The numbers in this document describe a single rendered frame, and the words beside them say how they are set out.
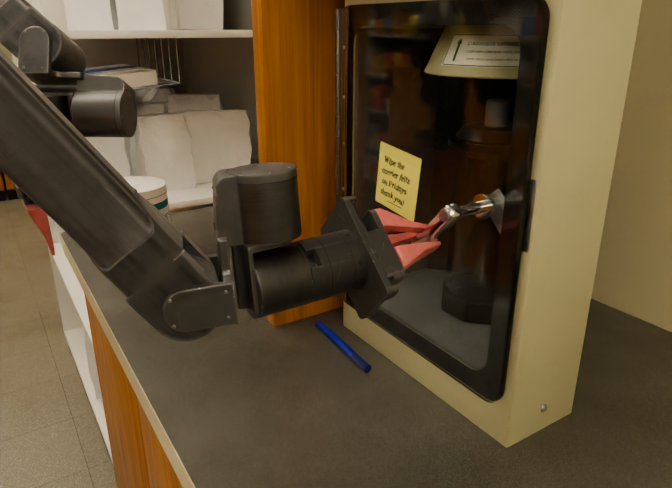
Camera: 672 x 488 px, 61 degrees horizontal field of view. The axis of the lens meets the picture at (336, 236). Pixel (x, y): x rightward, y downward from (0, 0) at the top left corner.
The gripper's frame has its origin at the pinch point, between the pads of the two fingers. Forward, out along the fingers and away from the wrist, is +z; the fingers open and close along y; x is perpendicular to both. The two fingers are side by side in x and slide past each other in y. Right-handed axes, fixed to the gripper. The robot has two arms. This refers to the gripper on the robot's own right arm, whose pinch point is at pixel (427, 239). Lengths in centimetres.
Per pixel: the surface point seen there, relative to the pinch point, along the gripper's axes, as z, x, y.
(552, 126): 6.3, -14.5, 1.8
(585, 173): 12.0, -10.7, -1.5
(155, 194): -13, 48, 40
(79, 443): -33, 182, 26
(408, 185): 3.8, 3.2, 8.1
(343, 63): 3.8, 3.2, 26.7
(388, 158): 3.8, 4.1, 12.6
